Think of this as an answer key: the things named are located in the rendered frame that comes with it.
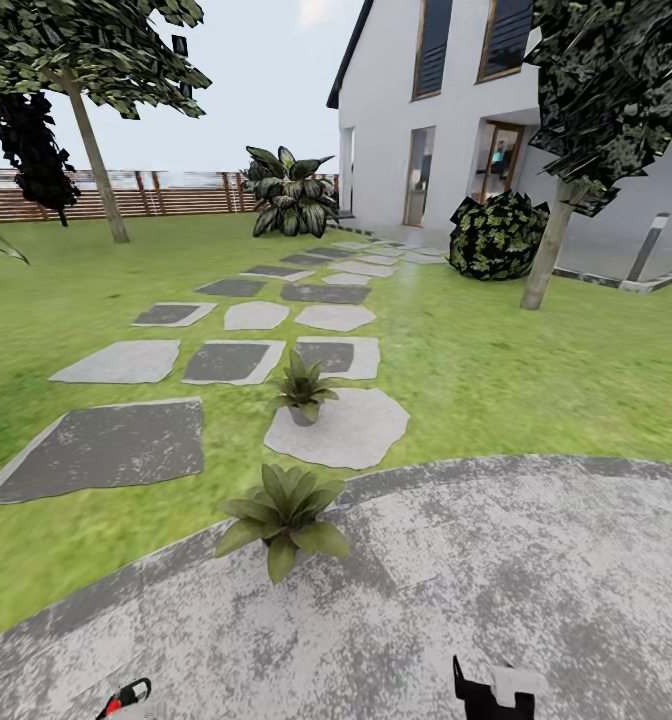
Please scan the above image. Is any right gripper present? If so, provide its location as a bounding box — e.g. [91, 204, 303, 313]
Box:
[453, 657, 535, 720]

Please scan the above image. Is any insectifuge atomizer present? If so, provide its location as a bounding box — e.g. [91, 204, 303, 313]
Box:
[105, 677, 152, 714]

